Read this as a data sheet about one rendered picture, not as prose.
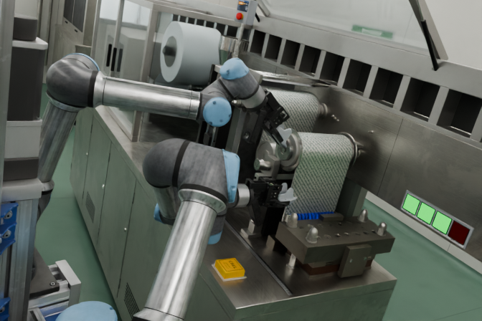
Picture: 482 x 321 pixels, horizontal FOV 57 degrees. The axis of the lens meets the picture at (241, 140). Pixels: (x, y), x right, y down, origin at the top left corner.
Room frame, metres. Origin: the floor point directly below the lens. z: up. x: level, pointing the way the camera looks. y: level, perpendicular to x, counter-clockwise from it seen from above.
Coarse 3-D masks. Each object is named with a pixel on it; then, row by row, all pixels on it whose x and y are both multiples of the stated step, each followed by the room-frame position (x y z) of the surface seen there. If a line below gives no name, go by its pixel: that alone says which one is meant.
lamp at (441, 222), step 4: (436, 216) 1.30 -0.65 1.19; (440, 216) 1.29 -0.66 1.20; (444, 216) 1.28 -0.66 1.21; (436, 220) 1.29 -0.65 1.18; (440, 220) 1.28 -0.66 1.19; (444, 220) 1.27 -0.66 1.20; (448, 220) 1.26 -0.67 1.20; (436, 224) 1.29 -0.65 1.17; (440, 224) 1.28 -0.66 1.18; (444, 224) 1.27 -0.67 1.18; (448, 224) 1.26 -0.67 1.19; (436, 228) 1.29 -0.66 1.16; (440, 228) 1.27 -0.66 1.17; (444, 228) 1.27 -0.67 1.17; (444, 232) 1.26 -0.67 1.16
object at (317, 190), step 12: (300, 180) 1.42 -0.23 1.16; (312, 180) 1.45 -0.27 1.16; (324, 180) 1.48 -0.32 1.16; (336, 180) 1.52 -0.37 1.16; (300, 192) 1.43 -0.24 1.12; (312, 192) 1.46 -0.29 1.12; (324, 192) 1.49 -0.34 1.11; (336, 192) 1.53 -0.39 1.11; (300, 204) 1.44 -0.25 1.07; (312, 204) 1.47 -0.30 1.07; (324, 204) 1.50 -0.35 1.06
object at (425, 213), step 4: (424, 204) 1.34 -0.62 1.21; (420, 208) 1.35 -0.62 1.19; (424, 208) 1.34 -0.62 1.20; (428, 208) 1.33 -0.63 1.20; (420, 212) 1.34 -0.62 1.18; (424, 212) 1.33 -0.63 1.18; (428, 212) 1.32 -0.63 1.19; (432, 212) 1.31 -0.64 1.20; (420, 216) 1.34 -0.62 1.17; (424, 216) 1.33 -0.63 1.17; (428, 216) 1.32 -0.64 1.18; (432, 216) 1.31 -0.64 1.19; (424, 220) 1.33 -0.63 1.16; (428, 220) 1.31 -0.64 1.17
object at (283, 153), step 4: (288, 140) 1.44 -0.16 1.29; (288, 144) 1.43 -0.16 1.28; (292, 144) 1.43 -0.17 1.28; (280, 148) 1.46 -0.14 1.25; (284, 148) 1.44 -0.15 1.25; (288, 148) 1.43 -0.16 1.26; (292, 148) 1.43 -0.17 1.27; (280, 152) 1.46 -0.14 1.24; (284, 152) 1.44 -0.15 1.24; (288, 152) 1.42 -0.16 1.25; (292, 152) 1.42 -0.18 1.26; (280, 156) 1.45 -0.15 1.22; (284, 156) 1.44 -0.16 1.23; (288, 156) 1.42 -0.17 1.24
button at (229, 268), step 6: (234, 258) 1.24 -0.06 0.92; (216, 264) 1.20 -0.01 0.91; (222, 264) 1.19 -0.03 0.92; (228, 264) 1.20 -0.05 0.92; (234, 264) 1.20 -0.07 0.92; (222, 270) 1.16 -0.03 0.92; (228, 270) 1.17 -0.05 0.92; (234, 270) 1.17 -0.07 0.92; (240, 270) 1.18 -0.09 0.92; (222, 276) 1.16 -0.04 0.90; (228, 276) 1.16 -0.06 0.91; (234, 276) 1.17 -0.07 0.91; (240, 276) 1.18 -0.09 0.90
